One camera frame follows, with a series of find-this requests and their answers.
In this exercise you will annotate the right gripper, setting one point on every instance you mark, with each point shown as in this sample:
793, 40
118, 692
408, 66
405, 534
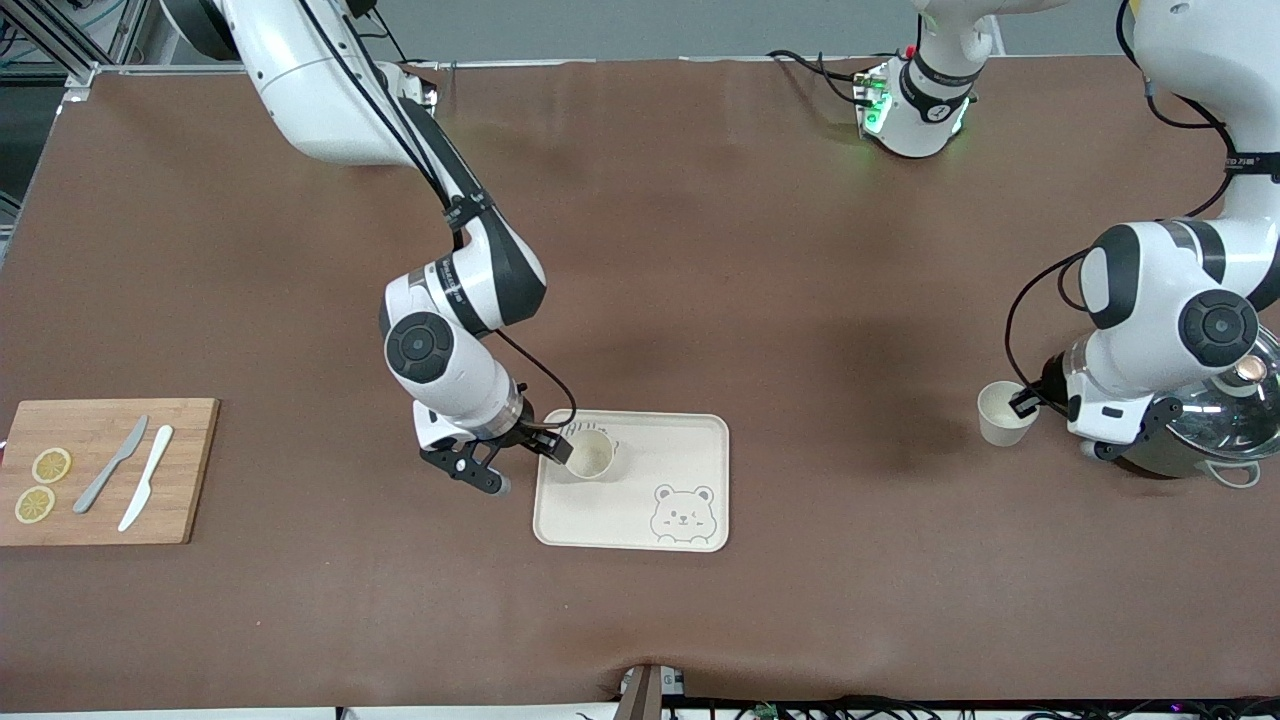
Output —
523, 436

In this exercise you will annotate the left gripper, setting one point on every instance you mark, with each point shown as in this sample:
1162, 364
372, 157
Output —
1052, 384

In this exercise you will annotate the white IKEA cup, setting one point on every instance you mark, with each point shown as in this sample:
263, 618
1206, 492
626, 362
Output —
1000, 415
592, 458

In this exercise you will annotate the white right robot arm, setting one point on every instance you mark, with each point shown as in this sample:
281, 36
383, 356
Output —
320, 100

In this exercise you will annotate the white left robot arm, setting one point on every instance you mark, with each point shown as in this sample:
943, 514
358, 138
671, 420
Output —
1150, 300

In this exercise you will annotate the beige tray with bear print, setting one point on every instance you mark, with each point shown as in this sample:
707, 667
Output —
610, 515

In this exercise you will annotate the sage green electric pot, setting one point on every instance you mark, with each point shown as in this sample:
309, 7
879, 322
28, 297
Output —
1175, 462

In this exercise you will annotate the glass pot lid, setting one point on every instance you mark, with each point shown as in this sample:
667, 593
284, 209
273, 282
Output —
1235, 410

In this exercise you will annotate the wooden cutting board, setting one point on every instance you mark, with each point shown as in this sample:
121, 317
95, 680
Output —
190, 470

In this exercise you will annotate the green terminal connector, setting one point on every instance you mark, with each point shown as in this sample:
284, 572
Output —
767, 712

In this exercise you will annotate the white plastic knife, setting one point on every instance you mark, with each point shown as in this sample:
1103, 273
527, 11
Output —
147, 478

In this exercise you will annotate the grey plastic knife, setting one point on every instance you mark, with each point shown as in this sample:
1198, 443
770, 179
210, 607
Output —
105, 475

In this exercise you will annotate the lemon slice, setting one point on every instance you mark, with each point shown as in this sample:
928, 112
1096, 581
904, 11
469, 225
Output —
35, 505
51, 465

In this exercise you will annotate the grey metal bracket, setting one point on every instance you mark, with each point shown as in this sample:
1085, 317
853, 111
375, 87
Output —
645, 695

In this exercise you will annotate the aluminium frame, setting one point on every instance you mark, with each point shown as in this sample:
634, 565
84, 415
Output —
75, 65

